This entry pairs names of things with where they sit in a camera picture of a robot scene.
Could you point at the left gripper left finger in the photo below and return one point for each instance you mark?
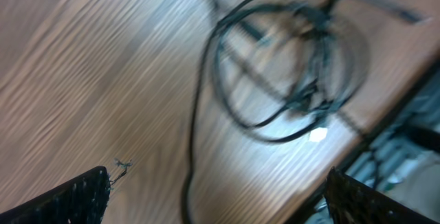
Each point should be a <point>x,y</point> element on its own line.
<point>82,199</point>

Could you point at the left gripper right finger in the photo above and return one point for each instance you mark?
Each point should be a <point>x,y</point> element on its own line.
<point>351,202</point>

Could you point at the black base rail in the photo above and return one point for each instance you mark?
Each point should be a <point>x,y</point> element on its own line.
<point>399,157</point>

